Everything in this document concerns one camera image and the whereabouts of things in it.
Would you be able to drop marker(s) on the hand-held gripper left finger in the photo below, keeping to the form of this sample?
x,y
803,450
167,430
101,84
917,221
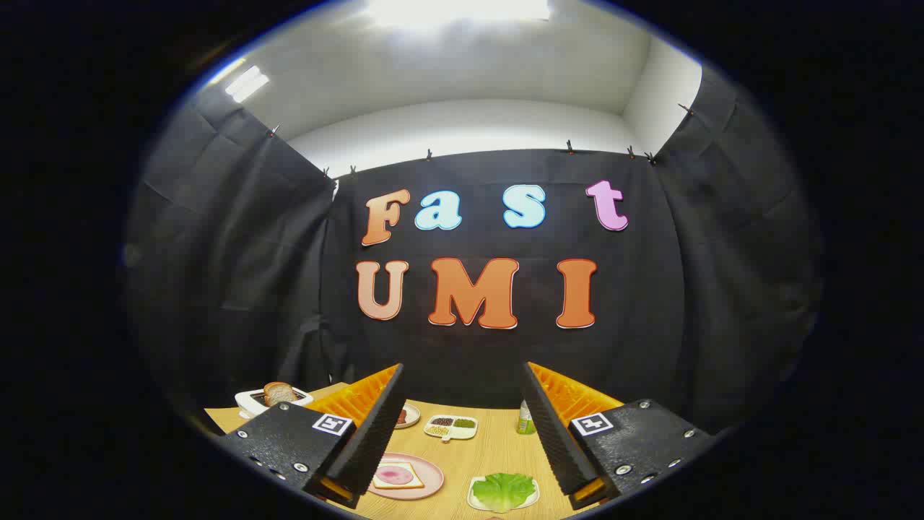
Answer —
x,y
375,433

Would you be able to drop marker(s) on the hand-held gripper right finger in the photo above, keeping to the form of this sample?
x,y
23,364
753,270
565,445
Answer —
x,y
552,433

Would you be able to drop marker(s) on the green lettuce leaf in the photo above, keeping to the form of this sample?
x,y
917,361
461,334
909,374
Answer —
x,y
503,491

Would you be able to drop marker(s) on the plain bread slice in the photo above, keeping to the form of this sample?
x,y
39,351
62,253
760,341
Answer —
x,y
278,393

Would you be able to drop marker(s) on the green and silver bottle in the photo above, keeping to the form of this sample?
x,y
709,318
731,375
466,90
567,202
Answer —
x,y
525,422

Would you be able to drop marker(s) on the round white plate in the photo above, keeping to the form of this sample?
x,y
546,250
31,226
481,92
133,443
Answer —
x,y
413,417

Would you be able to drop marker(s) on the pink ham slice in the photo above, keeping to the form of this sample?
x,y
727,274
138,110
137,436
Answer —
x,y
395,475

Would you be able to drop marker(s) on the pile of yellow soybeans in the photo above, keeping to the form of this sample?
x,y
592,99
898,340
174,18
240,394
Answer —
x,y
436,430

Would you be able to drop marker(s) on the bread slice under ham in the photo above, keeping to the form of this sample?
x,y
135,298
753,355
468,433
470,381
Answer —
x,y
417,481

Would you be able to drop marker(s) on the pink plate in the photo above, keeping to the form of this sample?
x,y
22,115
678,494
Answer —
x,y
431,477

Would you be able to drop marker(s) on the divided white dish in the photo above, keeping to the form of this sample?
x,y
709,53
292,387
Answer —
x,y
462,432

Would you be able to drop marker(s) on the pile of green beans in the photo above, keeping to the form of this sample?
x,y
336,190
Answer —
x,y
464,422

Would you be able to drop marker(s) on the small white plate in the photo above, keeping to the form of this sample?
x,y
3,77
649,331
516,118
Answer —
x,y
472,500

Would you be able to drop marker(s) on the white toaster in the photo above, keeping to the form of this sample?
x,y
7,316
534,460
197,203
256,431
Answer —
x,y
245,401

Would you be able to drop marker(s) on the black backdrop cloth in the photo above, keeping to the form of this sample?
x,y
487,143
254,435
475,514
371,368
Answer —
x,y
289,289

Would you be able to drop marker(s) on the small ceiling light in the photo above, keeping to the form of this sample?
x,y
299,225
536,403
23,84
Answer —
x,y
247,84

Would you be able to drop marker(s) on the large ceiling light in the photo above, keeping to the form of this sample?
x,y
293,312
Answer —
x,y
462,10

